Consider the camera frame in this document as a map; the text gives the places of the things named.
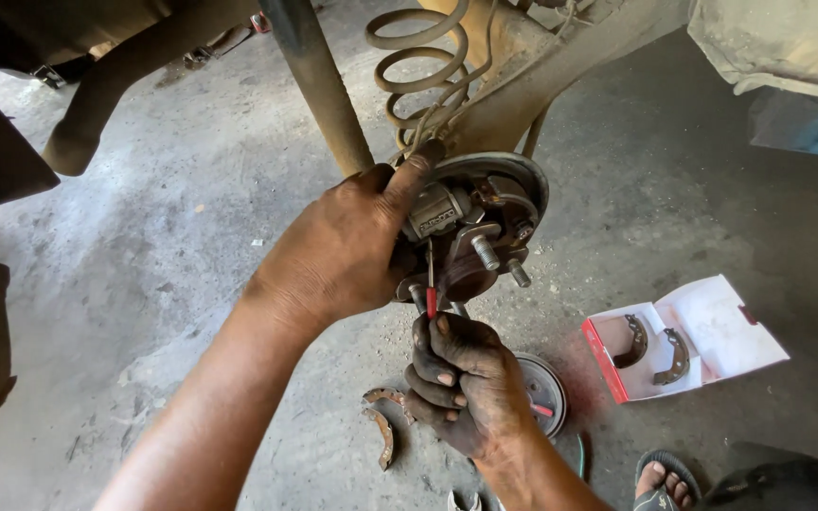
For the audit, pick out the worn rusty brake shoe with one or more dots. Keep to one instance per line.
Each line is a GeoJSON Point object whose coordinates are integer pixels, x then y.
{"type": "Point", "coordinates": [384, 440]}
{"type": "Point", "coordinates": [386, 394]}

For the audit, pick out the grey brake drum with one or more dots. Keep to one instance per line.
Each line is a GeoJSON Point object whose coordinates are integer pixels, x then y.
{"type": "Point", "coordinates": [547, 387]}

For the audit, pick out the threaded wheel stud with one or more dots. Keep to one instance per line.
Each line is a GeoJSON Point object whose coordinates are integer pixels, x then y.
{"type": "Point", "coordinates": [417, 298]}
{"type": "Point", "coordinates": [519, 273]}
{"type": "Point", "coordinates": [486, 252]}
{"type": "Point", "coordinates": [459, 309]}

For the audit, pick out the round brake backing plate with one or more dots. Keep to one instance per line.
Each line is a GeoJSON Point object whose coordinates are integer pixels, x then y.
{"type": "Point", "coordinates": [515, 184]}

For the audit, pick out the grey brake wheel cylinder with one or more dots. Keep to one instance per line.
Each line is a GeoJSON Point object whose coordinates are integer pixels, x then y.
{"type": "Point", "coordinates": [441, 209]}

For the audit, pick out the dusty rear axle beam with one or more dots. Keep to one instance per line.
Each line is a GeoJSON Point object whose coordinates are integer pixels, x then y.
{"type": "Point", "coordinates": [544, 78]}

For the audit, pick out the dusty coil spring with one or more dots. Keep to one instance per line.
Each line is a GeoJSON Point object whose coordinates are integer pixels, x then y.
{"type": "Point", "coordinates": [416, 71]}

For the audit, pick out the dusty shock absorber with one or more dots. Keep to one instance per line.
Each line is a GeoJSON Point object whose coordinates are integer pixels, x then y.
{"type": "Point", "coordinates": [320, 85]}

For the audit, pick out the person's left hand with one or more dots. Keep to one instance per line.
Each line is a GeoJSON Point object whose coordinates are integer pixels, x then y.
{"type": "Point", "coordinates": [331, 255]}

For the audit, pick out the white and red cardboard box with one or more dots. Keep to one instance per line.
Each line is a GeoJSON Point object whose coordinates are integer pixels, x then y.
{"type": "Point", "coordinates": [714, 333]}

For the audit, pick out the person's right hand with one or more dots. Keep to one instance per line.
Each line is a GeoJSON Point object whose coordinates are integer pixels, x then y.
{"type": "Point", "coordinates": [480, 390]}

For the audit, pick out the dusty car underbody panel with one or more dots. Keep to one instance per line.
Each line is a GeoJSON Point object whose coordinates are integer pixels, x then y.
{"type": "Point", "coordinates": [785, 42]}

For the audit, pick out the white object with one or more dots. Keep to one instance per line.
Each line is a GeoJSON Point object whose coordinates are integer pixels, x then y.
{"type": "Point", "coordinates": [462, 502]}

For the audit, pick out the rusty wheel hub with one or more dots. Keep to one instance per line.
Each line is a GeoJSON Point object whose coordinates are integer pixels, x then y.
{"type": "Point", "coordinates": [466, 273]}

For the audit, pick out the new dark brake shoe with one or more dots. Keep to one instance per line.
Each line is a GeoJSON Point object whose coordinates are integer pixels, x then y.
{"type": "Point", "coordinates": [675, 358]}
{"type": "Point", "coordinates": [636, 344]}

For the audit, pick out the dark sandal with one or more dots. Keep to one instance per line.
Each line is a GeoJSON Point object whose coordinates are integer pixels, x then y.
{"type": "Point", "coordinates": [664, 461]}

